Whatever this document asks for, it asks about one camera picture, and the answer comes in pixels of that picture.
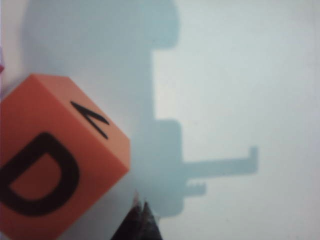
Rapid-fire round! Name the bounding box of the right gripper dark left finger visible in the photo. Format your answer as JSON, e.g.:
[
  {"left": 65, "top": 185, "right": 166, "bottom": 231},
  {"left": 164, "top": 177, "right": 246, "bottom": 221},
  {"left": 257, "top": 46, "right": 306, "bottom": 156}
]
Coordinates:
[{"left": 109, "top": 191, "right": 144, "bottom": 240}]

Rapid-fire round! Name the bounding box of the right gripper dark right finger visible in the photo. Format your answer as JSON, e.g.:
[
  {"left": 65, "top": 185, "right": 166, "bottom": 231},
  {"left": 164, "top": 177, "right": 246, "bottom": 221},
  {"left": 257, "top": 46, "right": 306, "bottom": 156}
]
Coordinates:
[{"left": 141, "top": 199, "right": 163, "bottom": 240}]

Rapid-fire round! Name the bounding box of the orange foam block letter D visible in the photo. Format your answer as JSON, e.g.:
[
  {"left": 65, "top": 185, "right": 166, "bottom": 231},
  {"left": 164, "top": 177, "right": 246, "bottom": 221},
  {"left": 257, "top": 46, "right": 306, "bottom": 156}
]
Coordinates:
[{"left": 0, "top": 73, "right": 132, "bottom": 240}]

